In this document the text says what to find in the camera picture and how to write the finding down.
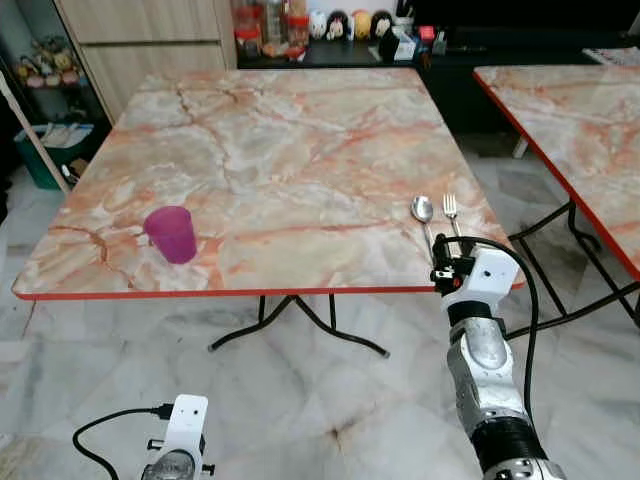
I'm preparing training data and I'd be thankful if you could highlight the silver metal fork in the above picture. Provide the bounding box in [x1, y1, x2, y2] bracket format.
[442, 194, 464, 241]

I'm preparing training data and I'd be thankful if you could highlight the silver metal spoon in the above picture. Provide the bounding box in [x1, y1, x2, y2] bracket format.
[411, 196, 439, 263]

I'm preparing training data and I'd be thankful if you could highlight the black low sideboard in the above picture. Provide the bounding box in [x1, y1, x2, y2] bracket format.
[237, 38, 640, 136]

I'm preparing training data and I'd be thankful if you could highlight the white small box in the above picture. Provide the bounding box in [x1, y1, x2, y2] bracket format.
[392, 30, 419, 63]

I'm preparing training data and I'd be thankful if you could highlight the black round figurine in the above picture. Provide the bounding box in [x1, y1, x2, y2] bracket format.
[371, 10, 393, 41]
[328, 12, 350, 41]

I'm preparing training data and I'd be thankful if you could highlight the yellow round figurine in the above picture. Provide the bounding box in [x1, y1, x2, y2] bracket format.
[351, 10, 372, 41]

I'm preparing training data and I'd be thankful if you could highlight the printed magazine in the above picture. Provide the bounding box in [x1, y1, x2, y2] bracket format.
[583, 46, 640, 69]

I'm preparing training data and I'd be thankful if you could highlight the purple plastic cup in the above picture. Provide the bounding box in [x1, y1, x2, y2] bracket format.
[143, 206, 198, 265]

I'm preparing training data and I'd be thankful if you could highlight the white round figurine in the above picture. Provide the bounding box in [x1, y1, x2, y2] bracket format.
[308, 10, 329, 41]

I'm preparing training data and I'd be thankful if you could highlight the short jar with red lid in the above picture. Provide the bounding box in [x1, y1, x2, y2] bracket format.
[234, 22, 263, 59]

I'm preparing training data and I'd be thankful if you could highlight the tall clear jar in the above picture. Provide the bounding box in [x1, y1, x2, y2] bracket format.
[262, 0, 287, 46]

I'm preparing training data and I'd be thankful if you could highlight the light wooden cabinet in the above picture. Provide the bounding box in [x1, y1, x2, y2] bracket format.
[55, 0, 238, 126]

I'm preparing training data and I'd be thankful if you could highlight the green storage bin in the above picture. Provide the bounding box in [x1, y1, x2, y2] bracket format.
[14, 122, 106, 191]

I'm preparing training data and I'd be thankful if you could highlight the light wooden stick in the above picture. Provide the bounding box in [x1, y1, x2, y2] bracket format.
[0, 72, 73, 193]

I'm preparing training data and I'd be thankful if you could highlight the shelf of small toys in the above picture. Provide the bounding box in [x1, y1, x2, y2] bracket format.
[15, 38, 81, 91]

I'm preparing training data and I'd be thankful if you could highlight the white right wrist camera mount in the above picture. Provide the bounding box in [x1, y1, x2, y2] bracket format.
[441, 247, 520, 307]

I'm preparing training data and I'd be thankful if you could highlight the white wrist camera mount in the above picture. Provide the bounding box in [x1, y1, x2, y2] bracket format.
[160, 394, 210, 461]
[441, 247, 520, 307]

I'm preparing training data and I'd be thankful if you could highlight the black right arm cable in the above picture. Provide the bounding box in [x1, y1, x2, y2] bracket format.
[437, 235, 541, 421]

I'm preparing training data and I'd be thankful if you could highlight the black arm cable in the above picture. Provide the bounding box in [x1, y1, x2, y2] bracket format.
[72, 404, 176, 480]
[437, 235, 541, 421]

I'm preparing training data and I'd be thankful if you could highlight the black metal table leg frame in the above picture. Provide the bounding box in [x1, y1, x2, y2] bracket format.
[208, 293, 391, 358]
[505, 198, 640, 341]

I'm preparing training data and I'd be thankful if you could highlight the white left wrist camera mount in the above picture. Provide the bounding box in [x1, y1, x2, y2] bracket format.
[160, 394, 210, 461]

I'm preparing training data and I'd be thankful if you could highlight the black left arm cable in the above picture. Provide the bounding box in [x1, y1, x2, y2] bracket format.
[72, 404, 176, 480]

